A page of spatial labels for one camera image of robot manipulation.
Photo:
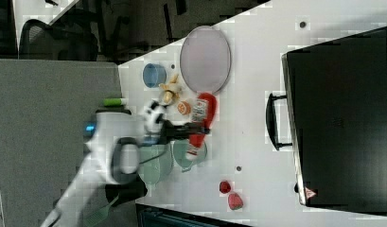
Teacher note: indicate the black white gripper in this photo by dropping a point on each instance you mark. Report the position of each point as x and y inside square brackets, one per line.
[159, 129]

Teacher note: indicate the red ketchup bottle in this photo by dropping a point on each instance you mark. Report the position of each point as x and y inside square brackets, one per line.
[203, 113]

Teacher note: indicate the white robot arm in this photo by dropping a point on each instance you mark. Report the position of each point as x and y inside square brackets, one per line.
[115, 147]

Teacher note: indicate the green strainer bowl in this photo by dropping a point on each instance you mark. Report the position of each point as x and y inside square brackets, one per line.
[156, 163]

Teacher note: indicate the orange slice toy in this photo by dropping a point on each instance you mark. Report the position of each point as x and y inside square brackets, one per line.
[184, 108]

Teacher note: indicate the blue cup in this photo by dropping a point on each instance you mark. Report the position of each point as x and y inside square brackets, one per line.
[154, 75]

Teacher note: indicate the black cylinder speaker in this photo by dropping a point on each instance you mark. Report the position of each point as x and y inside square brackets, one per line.
[114, 111]

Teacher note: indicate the red strawberry toy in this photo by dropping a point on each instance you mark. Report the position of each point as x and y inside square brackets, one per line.
[224, 187]

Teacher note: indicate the round grey plate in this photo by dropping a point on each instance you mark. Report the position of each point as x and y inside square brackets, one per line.
[205, 60]

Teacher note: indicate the green marker pen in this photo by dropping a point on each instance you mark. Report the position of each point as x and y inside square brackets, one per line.
[112, 102]

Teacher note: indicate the black cylinder container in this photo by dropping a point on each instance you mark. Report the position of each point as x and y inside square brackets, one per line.
[125, 192]

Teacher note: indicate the black toaster oven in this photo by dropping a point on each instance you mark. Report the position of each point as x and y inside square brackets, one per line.
[336, 93]

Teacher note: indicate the black office chair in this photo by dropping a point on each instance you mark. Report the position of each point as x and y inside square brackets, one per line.
[40, 41]

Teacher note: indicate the green cup with handle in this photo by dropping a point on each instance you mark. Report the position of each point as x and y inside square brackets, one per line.
[179, 150]

